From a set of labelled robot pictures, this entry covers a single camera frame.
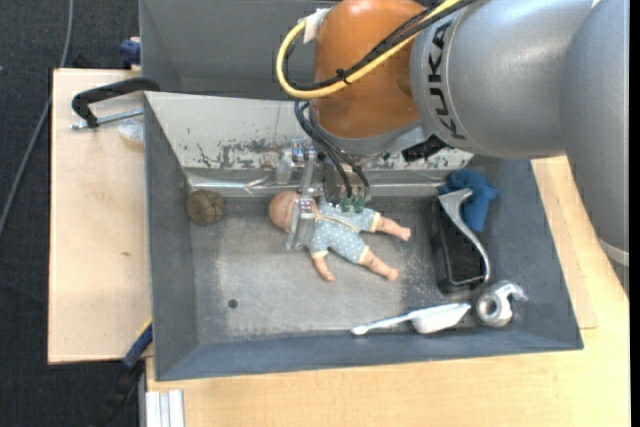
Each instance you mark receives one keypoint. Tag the pale wood flat board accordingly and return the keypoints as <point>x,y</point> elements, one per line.
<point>95,225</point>

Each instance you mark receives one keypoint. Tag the silver tape roll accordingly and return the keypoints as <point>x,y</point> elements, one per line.
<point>492,307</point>

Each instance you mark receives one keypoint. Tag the black cylinder on white bracket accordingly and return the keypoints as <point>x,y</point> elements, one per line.
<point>425,149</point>

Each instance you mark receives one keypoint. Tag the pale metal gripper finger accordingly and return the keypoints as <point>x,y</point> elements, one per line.
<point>302,227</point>
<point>283,171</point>

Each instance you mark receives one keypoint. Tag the curved silver metal piece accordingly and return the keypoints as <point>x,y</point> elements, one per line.
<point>462,215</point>

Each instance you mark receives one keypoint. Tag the grey metal bin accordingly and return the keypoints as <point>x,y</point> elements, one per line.
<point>300,295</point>

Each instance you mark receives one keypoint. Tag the baby doll in blue outfit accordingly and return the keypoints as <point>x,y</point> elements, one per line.
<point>340,235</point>

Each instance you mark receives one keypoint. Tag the brown-green ball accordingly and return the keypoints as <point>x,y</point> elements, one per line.
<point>205,207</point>

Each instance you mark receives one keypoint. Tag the white plastic scoop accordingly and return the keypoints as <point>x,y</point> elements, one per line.
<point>435,317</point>

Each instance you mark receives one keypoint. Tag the blue cloth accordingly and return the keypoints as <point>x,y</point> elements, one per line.
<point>480,202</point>

